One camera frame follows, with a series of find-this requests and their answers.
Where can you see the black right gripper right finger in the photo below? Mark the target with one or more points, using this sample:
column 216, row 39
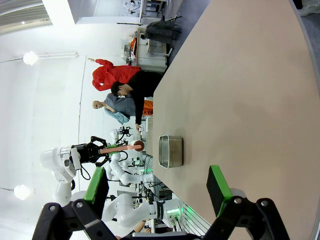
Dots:
column 217, row 190

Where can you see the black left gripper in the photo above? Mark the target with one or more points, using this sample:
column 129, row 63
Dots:
column 87, row 152

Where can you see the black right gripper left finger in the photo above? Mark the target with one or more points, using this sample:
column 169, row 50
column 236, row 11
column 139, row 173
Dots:
column 96, row 190

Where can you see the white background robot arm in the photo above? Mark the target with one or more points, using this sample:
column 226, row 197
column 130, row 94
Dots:
column 122, row 175
column 113, row 133

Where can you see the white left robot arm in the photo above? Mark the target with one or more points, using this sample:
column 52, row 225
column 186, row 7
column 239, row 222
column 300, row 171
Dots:
column 55, row 160

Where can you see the mannequin in grey shirt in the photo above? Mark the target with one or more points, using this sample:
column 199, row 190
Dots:
column 120, row 105

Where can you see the steel rectangular container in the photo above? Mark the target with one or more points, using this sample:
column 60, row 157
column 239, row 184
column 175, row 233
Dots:
column 172, row 151

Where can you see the orange printed garment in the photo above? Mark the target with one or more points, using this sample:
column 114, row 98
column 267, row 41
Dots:
column 147, row 107

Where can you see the person in black top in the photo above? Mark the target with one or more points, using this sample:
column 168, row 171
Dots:
column 142, row 85

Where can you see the mannequin in red jacket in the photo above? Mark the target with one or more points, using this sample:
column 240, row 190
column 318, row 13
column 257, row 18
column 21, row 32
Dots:
column 112, row 73

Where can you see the white cabinet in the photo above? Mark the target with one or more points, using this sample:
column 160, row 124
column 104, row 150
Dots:
column 150, row 57

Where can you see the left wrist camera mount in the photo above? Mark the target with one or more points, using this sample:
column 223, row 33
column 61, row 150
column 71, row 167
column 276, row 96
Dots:
column 75, row 160

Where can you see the round white wall lamp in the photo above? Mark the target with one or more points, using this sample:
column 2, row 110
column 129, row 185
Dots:
column 30, row 58
column 21, row 192

